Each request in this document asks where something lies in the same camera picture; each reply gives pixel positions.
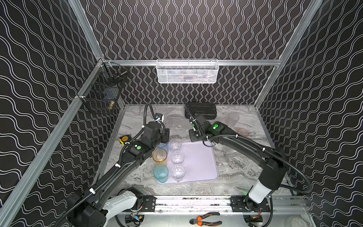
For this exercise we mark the yellow transparent cup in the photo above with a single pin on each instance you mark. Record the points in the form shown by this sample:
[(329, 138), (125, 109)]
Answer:
[(160, 156)]

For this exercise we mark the clear plastic cup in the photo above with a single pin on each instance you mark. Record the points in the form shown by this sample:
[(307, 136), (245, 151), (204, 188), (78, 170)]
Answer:
[(177, 157), (178, 172), (175, 144)]

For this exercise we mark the teal plastic cup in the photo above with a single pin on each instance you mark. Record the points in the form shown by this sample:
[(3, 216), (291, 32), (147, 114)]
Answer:
[(161, 173)]

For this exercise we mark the pink plastic cup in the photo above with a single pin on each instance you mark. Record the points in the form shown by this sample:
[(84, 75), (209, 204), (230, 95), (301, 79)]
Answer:
[(243, 132)]

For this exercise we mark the lilac plastic tray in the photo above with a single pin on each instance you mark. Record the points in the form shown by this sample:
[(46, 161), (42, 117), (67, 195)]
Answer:
[(199, 164)]

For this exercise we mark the blue ribbed plastic cup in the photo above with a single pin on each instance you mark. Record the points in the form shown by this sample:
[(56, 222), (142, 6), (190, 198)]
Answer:
[(163, 146)]

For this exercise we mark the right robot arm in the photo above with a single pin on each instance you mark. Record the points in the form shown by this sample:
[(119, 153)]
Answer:
[(272, 160)]

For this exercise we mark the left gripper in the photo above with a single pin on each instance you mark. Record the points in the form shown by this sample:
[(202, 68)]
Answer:
[(163, 136)]

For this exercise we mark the yellow black tape measure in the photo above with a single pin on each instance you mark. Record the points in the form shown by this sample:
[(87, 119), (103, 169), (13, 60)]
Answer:
[(125, 139)]

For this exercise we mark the white round lid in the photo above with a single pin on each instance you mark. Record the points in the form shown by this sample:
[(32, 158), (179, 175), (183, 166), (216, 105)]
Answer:
[(295, 222)]

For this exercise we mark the frosted plastic cup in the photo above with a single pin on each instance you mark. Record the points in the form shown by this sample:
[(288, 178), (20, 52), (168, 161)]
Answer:
[(232, 119)]

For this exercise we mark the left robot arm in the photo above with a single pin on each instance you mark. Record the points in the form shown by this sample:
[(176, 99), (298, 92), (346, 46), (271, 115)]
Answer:
[(88, 209)]

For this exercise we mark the black wire basket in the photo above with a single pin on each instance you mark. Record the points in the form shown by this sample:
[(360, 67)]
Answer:
[(102, 95)]

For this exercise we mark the white wire basket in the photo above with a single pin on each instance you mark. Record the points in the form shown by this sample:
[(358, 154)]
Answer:
[(187, 71)]

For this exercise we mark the black plastic case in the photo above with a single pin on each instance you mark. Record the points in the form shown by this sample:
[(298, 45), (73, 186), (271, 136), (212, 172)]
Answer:
[(208, 110)]

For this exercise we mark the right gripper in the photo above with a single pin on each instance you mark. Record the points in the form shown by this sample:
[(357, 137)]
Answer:
[(192, 138)]

